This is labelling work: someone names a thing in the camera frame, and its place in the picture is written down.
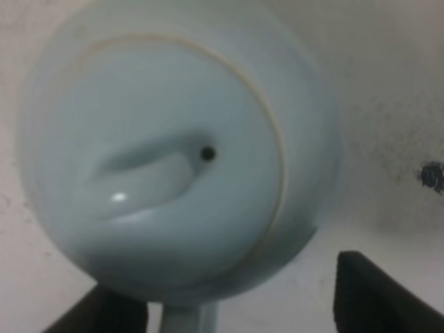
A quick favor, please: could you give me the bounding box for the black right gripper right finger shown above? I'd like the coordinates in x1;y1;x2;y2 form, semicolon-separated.
333;251;443;333

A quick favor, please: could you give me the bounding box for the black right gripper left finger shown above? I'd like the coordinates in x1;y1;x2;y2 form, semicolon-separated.
45;285;148;333

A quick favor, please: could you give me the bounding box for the light blue porcelain teapot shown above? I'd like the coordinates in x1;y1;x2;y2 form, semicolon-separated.
17;1;342;332

